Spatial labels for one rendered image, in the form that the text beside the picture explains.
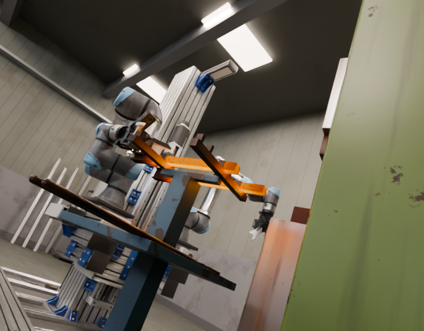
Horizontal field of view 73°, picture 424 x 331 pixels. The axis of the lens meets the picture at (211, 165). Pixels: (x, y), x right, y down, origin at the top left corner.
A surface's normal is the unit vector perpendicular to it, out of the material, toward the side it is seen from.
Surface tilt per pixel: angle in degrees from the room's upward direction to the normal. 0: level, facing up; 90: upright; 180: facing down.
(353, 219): 90
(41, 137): 90
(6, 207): 90
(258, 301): 90
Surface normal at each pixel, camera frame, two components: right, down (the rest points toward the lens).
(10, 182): 0.66, -0.04
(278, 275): -0.47, -0.51
